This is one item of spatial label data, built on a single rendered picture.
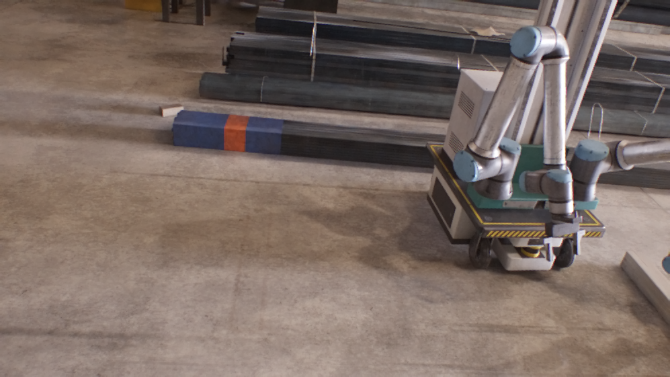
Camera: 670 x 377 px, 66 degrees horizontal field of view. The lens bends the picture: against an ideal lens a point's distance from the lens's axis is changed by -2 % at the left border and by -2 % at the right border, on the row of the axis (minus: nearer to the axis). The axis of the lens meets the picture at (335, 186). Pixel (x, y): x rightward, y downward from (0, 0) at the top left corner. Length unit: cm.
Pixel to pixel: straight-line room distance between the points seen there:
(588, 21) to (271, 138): 201
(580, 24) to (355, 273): 158
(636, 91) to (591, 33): 280
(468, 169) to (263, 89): 234
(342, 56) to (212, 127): 145
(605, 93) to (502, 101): 311
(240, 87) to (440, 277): 242
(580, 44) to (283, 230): 175
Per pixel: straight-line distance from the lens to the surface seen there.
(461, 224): 282
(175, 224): 289
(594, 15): 273
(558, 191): 220
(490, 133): 235
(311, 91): 434
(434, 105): 452
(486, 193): 261
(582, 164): 281
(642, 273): 318
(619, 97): 543
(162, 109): 412
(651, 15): 468
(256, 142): 357
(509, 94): 227
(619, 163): 292
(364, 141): 355
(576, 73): 277
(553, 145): 235
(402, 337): 235
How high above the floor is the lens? 164
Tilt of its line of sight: 30 degrees down
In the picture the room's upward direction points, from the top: 7 degrees clockwise
